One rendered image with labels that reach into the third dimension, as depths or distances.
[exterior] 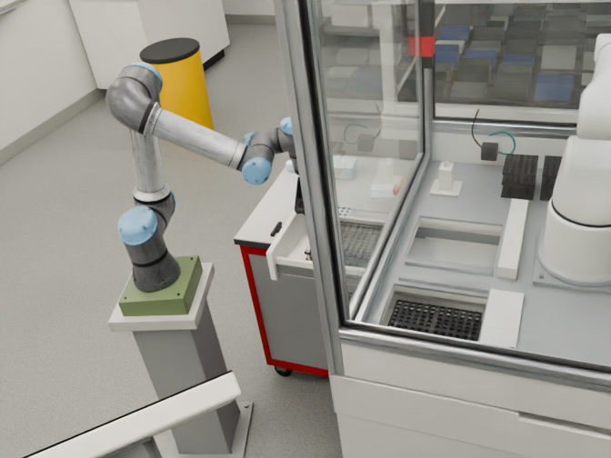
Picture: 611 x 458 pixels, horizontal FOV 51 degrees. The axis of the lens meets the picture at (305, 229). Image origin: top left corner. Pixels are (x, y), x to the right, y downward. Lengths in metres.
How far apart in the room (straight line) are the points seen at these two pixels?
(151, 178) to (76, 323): 1.51
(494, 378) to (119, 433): 0.73
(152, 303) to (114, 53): 3.67
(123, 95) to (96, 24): 3.71
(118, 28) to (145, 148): 3.44
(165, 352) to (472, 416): 1.09
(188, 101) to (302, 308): 2.44
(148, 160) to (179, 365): 0.70
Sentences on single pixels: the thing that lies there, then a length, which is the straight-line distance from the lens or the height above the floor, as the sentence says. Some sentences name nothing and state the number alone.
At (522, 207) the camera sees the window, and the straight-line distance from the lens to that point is 1.12.
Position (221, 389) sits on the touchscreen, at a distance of 1.22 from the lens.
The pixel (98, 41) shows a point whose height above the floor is 0.51.
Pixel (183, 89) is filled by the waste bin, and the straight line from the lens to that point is 4.49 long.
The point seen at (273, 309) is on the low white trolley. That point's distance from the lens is 2.47.
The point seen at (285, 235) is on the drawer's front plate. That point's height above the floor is 0.91.
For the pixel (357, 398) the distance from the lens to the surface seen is 1.56.
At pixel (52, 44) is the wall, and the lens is 5.49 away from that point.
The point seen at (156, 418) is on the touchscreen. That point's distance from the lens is 1.21.
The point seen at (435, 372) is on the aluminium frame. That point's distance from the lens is 1.41.
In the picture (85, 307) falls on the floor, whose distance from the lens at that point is 3.47.
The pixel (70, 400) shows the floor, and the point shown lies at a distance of 3.04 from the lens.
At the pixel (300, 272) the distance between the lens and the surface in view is 1.93.
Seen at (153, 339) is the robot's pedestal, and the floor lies 0.64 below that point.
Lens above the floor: 2.08
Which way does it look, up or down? 36 degrees down
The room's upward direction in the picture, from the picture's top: 9 degrees counter-clockwise
